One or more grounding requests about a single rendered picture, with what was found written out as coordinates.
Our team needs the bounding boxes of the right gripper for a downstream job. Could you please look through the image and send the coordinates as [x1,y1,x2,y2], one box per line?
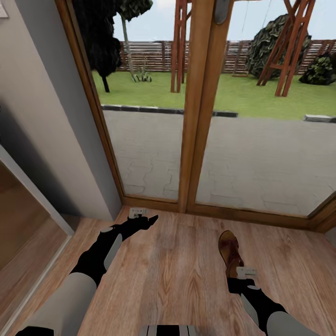
[227,278,255,296]

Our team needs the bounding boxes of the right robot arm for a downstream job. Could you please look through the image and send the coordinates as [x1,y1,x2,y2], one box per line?
[227,266,321,336]

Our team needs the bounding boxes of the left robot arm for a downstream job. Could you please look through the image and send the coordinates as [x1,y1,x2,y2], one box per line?
[14,207,158,336]

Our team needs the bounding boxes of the sandal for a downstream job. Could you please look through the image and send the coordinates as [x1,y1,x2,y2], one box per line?
[218,230,244,278]

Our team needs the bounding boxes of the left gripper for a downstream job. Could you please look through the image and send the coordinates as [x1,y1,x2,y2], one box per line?
[125,215,158,235]

